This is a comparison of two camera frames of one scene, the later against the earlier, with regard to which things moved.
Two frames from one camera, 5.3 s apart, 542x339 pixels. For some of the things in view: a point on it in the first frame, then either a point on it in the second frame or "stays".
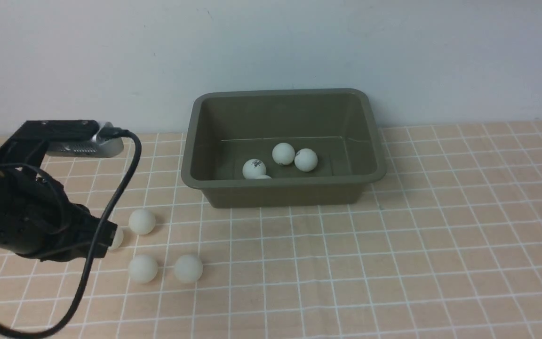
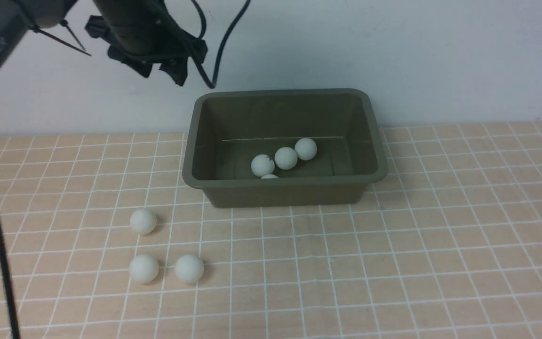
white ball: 253,167 to 262,165
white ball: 306,159 to 306,149
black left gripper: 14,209 to 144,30
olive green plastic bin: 223,129 stays
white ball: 188,268 stays
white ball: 142,269 stays
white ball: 141,221 stays
